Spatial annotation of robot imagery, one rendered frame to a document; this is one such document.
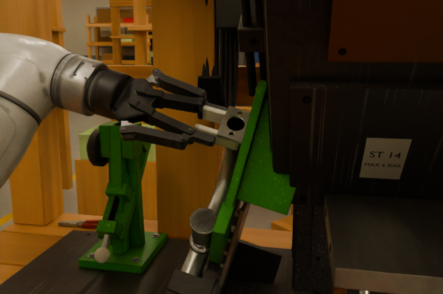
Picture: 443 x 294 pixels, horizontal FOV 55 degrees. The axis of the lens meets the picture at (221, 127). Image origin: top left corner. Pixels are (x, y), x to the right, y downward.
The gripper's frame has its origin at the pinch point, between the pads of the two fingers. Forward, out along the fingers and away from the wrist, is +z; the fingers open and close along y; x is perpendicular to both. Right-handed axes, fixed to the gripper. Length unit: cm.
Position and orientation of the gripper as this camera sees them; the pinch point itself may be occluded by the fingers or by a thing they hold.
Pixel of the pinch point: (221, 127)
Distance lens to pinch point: 63.9
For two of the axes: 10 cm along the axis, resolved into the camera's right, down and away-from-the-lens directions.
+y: 3.2, -7.9, 5.3
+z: 9.5, 2.9, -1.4
